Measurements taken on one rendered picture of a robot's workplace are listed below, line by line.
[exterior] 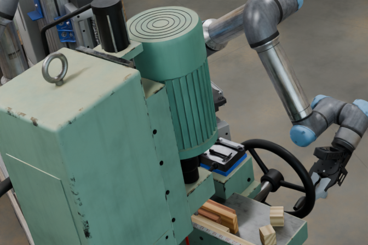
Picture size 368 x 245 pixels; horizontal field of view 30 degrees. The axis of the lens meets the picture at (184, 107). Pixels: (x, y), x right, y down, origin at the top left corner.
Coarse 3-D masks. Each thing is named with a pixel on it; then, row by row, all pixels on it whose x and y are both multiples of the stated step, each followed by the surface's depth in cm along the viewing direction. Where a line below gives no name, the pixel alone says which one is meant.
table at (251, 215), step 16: (256, 192) 196; (240, 208) 184; (256, 208) 183; (240, 224) 179; (256, 224) 178; (288, 224) 176; (304, 224) 176; (256, 240) 174; (288, 240) 172; (304, 240) 178
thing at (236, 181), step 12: (204, 168) 191; (240, 168) 189; (252, 168) 195; (216, 180) 186; (228, 180) 186; (240, 180) 191; (252, 180) 196; (216, 192) 189; (228, 192) 188; (240, 192) 193
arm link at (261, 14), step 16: (256, 0) 204; (272, 0) 204; (256, 16) 203; (272, 16) 203; (256, 32) 203; (272, 32) 203; (256, 48) 205; (272, 48) 205; (272, 64) 206; (288, 64) 207; (272, 80) 209; (288, 80) 207; (288, 96) 208; (304, 96) 210; (288, 112) 212; (304, 112) 210; (304, 128) 210; (320, 128) 213; (304, 144) 211
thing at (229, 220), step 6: (204, 204) 179; (210, 204) 179; (210, 210) 178; (216, 210) 177; (222, 210) 176; (222, 216) 176; (228, 216) 174; (234, 216) 174; (222, 222) 177; (228, 222) 175; (234, 222) 174; (234, 228) 175
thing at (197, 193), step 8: (200, 168) 174; (200, 176) 171; (208, 176) 171; (192, 184) 169; (200, 184) 169; (208, 184) 172; (192, 192) 167; (200, 192) 170; (208, 192) 173; (192, 200) 168; (200, 200) 171; (192, 208) 169
